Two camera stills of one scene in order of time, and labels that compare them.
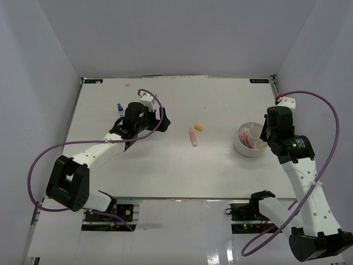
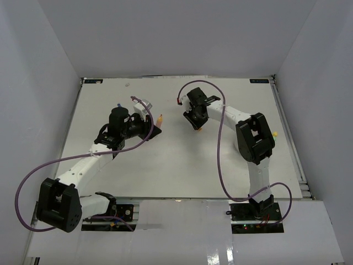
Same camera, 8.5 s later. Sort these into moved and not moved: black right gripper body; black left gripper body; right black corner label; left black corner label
Moved: black right gripper body; black left gripper body
Not moved: left black corner label; right black corner label
